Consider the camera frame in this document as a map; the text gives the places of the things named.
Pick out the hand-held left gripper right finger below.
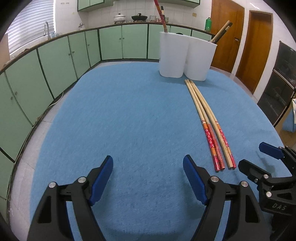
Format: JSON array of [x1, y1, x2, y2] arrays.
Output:
[[183, 155, 270, 241]]

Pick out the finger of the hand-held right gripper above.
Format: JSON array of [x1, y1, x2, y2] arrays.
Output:
[[238, 159, 273, 186], [258, 142, 296, 163]]

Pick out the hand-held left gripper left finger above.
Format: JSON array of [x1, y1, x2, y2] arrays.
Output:
[[27, 155, 114, 241]]

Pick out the red-ended bamboo chopstick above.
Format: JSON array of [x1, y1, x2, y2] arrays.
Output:
[[191, 80, 237, 169], [187, 79, 226, 170], [154, 0, 168, 33], [184, 79, 221, 172]]

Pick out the black chopstick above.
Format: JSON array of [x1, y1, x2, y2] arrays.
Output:
[[213, 26, 231, 44]]

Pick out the white double utensil holder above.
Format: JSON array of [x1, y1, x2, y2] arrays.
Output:
[[159, 31, 218, 82]]

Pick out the brown chopsticks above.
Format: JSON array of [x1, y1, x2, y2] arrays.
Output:
[[209, 20, 233, 43]]

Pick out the black glass-front cabinet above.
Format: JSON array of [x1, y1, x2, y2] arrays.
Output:
[[257, 41, 296, 127]]

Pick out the blue table mat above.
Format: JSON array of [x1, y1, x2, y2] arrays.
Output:
[[30, 61, 291, 241]]

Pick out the wooden door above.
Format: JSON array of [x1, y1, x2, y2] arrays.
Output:
[[210, 0, 245, 74], [235, 10, 274, 94]]

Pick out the green base cabinets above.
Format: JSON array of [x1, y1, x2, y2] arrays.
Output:
[[0, 23, 216, 202]]

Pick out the white cooking pot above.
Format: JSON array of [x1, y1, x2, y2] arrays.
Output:
[[113, 13, 127, 24]]

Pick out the black wok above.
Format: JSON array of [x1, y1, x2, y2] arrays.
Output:
[[131, 13, 148, 23]]

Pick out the white window blind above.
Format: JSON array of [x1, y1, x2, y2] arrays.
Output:
[[7, 0, 56, 55]]

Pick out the floor power cable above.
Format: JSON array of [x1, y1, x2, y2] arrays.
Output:
[[35, 91, 64, 124]]

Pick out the green wall cabinets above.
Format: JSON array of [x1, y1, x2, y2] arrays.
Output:
[[77, 0, 201, 12]]

